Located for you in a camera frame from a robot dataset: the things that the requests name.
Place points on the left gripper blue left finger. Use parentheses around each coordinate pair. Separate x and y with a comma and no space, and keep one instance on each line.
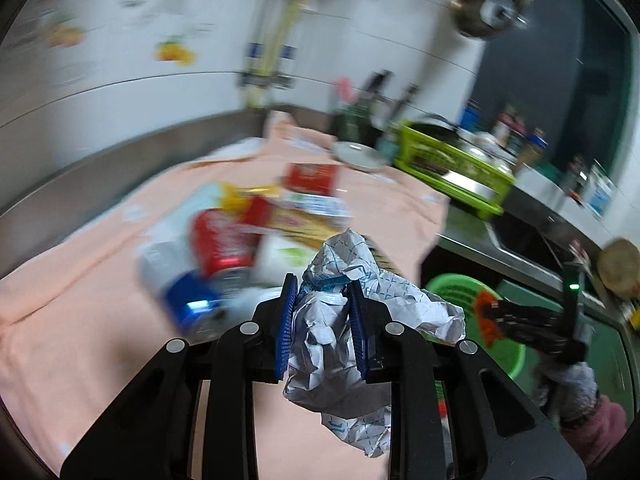
(282,331)

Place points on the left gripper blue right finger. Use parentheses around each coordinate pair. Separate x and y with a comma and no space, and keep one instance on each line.
(358,327)

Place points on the white paper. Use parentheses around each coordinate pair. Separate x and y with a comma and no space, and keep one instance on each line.
(322,370)

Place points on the blue and white can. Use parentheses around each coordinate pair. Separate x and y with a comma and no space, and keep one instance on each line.
(201,308)

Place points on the red cola can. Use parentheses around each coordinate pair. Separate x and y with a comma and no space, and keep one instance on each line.
(219,244)

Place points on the green perforated trash basket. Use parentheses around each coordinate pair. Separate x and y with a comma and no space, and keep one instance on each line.
(462,291)

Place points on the amber tea bottle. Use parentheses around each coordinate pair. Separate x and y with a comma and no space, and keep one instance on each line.
(265,216)

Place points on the wooden cutting board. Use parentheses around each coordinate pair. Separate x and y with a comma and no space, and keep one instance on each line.
(618,268)

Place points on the white milk carton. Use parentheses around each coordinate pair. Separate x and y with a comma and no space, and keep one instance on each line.
(320,205)

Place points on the red plastic cup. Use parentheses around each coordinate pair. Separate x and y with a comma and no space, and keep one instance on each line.
(317,179)

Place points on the yellow snack wrapper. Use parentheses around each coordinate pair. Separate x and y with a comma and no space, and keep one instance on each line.
(235,199)

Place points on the white ceramic plate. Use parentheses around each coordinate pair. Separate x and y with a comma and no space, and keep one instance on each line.
(358,156)

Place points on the detergent bottle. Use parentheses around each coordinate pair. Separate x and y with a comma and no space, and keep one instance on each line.
(599,190)

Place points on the green dish rack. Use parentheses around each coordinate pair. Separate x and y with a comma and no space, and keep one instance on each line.
(431,150)

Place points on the pink bottle brush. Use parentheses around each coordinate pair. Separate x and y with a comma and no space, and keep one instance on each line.
(344,92)

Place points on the peach pink towel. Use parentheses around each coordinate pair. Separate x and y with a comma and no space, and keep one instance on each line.
(79,321)

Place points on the steel pot lid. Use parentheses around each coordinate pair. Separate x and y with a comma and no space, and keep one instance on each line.
(484,19)

